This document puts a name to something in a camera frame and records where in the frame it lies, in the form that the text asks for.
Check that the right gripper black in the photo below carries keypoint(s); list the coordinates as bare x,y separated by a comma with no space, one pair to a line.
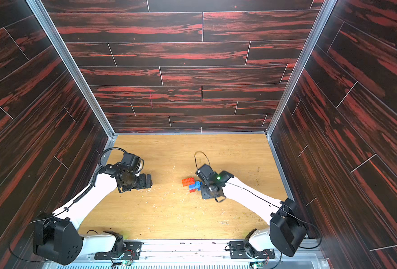
203,185

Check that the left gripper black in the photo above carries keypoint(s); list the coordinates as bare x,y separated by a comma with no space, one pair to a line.
143,184

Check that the red long lego brick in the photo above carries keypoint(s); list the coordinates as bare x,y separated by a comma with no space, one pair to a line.
188,181

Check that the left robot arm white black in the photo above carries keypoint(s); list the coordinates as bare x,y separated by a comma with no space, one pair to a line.
56,237

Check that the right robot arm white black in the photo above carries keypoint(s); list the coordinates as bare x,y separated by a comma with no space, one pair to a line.
285,231

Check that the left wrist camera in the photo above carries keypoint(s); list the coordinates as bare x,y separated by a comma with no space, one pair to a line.
133,162

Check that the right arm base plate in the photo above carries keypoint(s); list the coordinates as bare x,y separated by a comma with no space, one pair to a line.
243,250

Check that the aluminium front rail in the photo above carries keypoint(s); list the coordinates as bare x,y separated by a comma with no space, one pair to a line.
202,254

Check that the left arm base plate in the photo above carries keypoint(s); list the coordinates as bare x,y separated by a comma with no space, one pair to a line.
127,251

